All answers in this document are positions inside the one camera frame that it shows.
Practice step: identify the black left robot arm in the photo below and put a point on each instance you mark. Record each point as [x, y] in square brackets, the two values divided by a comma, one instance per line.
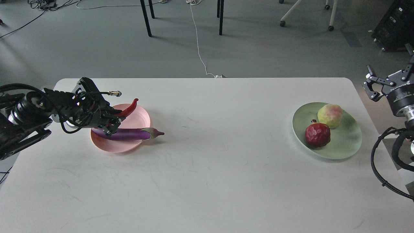
[27, 112]

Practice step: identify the white chair base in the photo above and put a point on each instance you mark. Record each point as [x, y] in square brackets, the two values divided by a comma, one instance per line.
[297, 14]

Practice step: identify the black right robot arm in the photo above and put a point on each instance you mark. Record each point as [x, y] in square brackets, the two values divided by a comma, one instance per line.
[375, 90]

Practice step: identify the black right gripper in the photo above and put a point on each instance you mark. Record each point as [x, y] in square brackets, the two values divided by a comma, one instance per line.
[402, 97]

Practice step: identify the black table legs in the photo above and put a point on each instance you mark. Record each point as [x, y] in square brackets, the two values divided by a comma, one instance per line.
[146, 16]
[219, 14]

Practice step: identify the red chili pepper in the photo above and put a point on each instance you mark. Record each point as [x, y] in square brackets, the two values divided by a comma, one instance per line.
[127, 109]

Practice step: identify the dark red pomegranate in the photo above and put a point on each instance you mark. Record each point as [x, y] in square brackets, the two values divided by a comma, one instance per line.
[317, 134]

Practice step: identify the purple eggplant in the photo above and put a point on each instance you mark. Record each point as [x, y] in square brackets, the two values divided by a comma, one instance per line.
[127, 134]

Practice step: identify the black equipment case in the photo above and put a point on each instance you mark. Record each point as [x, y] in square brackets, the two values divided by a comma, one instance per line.
[396, 28]

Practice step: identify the pink plate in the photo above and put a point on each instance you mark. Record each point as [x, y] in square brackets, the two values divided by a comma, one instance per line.
[139, 118]

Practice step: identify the black table legs left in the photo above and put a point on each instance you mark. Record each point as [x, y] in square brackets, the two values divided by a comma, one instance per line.
[146, 16]

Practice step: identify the yellow-green peach fruit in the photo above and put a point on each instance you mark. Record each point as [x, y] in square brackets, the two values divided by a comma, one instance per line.
[331, 115]

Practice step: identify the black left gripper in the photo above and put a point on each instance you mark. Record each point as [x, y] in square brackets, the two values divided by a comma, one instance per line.
[85, 106]

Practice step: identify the black table legs right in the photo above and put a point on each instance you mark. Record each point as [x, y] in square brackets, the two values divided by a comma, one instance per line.
[219, 14]

